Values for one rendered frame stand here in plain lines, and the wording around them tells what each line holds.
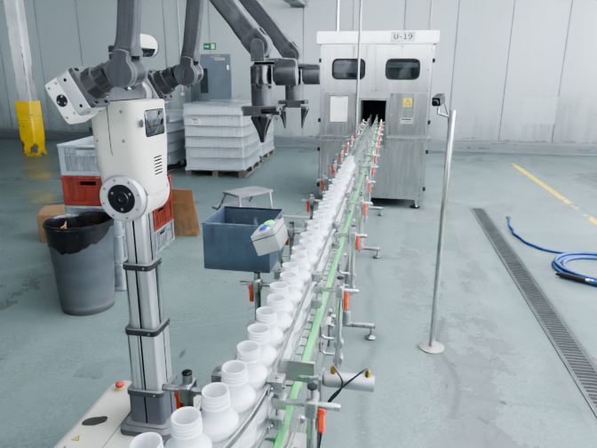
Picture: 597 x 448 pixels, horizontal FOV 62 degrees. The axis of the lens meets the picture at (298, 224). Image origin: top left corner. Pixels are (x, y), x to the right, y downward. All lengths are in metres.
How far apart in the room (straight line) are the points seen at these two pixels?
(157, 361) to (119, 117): 0.89
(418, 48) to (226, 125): 3.40
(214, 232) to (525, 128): 10.41
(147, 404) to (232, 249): 0.72
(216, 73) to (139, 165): 10.77
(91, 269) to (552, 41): 10.49
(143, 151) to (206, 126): 6.66
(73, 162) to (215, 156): 4.65
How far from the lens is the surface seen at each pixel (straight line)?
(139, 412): 2.13
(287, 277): 1.06
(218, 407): 0.71
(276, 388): 0.82
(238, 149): 8.22
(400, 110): 6.27
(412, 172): 6.37
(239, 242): 2.24
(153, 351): 1.96
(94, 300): 3.72
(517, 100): 12.08
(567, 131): 12.41
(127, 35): 1.49
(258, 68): 1.38
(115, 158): 1.71
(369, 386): 0.91
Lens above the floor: 1.57
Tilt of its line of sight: 16 degrees down
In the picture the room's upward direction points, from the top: straight up
